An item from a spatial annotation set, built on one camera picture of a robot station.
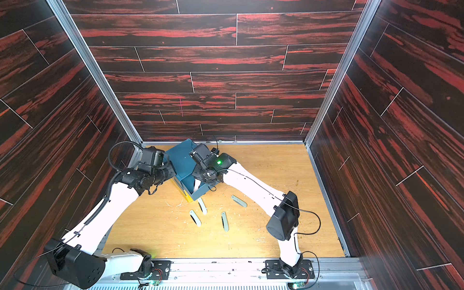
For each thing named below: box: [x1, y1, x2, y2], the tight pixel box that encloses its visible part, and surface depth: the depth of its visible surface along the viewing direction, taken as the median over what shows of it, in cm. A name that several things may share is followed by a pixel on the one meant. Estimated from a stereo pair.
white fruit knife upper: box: [197, 197, 208, 215], surface depth 93 cm
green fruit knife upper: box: [230, 194, 248, 208], surface depth 95 cm
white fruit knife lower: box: [189, 209, 202, 227], surface depth 90 cm
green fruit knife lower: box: [221, 211, 229, 232], surface depth 88 cm
